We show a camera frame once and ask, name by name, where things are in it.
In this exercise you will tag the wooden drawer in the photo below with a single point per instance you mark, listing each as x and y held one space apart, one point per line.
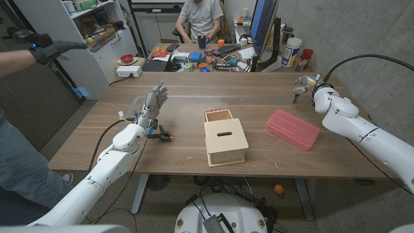
220 115

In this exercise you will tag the white labelled tub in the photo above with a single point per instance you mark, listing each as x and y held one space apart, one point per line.
290 53

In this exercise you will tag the grey table leg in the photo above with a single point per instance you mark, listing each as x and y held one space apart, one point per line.
139 194
304 199

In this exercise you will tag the black box white print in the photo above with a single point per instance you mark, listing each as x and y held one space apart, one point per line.
223 67

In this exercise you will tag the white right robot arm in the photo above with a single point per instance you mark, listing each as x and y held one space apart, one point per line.
372 139

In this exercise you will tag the black keyboard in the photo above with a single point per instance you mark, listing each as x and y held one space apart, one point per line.
226 49

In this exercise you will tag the white power box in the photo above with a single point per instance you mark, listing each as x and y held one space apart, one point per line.
128 71

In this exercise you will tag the orange ball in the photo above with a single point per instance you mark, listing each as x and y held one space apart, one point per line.
278 189

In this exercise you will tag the cardboard box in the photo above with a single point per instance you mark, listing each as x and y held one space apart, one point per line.
103 39

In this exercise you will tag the standing person in jeans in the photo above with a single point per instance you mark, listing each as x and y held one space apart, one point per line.
22 168

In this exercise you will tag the white shelf unit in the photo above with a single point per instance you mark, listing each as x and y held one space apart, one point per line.
97 64

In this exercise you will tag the red bowl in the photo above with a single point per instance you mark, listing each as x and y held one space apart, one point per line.
127 58

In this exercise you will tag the bare operator forearm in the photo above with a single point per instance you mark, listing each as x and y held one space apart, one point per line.
16 63

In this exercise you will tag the black monitor stand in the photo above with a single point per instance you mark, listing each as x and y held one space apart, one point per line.
276 42

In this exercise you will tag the red cup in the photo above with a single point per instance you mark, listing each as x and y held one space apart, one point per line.
308 53

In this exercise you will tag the red white can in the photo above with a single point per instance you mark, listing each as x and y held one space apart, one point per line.
209 54

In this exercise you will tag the seated person grey shirt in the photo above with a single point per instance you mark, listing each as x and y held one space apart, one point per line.
200 16

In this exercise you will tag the pink plastic tray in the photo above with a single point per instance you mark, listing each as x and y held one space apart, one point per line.
292 129

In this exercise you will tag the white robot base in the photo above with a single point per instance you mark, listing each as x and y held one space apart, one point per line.
233 210

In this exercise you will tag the black computer monitor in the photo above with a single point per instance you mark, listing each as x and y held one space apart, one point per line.
262 26

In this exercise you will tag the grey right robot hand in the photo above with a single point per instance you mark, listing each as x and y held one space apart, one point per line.
307 81

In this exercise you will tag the white sneaker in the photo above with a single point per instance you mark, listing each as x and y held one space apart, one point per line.
68 178

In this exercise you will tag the dark jar with lid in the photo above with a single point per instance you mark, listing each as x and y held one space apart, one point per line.
287 35

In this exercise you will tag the blue plastic case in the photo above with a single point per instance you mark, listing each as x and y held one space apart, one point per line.
195 56

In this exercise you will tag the wooden box with slot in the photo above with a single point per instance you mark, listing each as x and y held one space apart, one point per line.
226 145

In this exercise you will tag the black orange clamp pliers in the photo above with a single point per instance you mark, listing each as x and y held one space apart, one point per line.
163 136

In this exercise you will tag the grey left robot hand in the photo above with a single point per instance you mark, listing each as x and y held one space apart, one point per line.
152 105

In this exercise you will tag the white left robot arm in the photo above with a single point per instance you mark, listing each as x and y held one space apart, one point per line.
110 165

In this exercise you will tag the orange toy drill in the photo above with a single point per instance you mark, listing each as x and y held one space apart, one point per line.
159 52

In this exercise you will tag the dark blue mug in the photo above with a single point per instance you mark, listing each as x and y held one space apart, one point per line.
202 42

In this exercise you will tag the black laptop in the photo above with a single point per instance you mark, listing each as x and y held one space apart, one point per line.
154 65

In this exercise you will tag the clear glass with items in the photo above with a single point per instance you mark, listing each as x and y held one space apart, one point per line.
300 64

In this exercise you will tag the black tracking glove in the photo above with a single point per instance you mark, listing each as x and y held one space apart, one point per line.
45 48

